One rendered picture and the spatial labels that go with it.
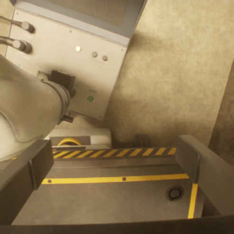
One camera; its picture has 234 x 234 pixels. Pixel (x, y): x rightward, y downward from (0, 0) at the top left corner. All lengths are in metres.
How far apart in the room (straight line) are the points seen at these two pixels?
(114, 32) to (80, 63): 0.15
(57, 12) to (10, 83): 0.43
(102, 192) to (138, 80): 0.41
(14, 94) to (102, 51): 0.41
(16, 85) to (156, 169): 0.30
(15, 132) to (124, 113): 0.50
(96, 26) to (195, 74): 0.40
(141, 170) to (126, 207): 0.10
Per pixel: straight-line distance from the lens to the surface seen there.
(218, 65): 0.75
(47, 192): 0.42
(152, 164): 0.37
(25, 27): 0.61
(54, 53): 0.60
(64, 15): 0.61
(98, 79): 0.57
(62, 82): 0.41
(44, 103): 0.24
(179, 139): 0.16
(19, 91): 0.22
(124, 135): 0.67
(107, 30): 0.58
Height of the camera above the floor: 0.62
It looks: 76 degrees down
